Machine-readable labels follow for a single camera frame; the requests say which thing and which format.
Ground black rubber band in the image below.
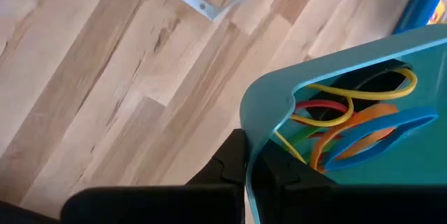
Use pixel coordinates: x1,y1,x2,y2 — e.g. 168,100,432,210
306,59,413,121

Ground green rubber band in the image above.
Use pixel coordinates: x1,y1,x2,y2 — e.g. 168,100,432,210
288,125,342,154

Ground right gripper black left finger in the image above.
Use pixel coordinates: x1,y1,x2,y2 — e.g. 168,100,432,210
186,128,251,186

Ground blue rubber band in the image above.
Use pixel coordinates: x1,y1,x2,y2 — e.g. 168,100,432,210
323,106,439,172

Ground orange rubber band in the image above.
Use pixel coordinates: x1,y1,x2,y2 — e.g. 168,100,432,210
309,103,400,174

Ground blue plastic basket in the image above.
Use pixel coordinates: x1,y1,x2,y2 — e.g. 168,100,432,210
393,0,447,35

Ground coloured rubber bands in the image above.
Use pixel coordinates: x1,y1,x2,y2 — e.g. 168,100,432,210
274,67,418,165

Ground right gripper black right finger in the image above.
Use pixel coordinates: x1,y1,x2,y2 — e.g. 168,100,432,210
251,139,336,224

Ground red rubber band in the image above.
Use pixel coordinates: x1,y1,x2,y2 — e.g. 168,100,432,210
291,99,350,140

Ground green plastic tray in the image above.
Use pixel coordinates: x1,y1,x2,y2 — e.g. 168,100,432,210
240,24,447,224

